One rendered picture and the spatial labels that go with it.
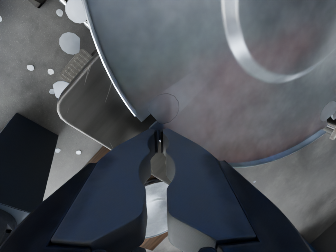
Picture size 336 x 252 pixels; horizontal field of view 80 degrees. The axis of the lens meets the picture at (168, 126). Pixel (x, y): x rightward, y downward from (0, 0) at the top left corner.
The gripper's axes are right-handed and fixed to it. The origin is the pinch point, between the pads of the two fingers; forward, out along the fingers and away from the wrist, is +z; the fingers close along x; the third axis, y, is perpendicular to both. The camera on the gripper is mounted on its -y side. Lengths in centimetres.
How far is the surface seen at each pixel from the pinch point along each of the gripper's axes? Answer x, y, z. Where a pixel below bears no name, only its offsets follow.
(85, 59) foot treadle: -26, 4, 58
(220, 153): 5.2, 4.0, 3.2
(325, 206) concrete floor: 178, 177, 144
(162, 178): 0.1, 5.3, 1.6
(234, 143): 6.5, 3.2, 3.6
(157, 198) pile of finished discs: -3, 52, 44
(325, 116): 16.8, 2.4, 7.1
